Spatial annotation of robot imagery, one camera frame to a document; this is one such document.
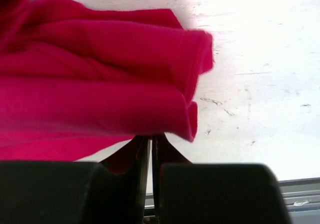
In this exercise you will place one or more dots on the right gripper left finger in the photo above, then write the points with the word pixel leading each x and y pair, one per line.
pixel 112 191

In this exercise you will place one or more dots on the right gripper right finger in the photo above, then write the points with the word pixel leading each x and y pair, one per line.
pixel 188 193

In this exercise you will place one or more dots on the crimson red t shirt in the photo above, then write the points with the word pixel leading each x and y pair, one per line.
pixel 74 80

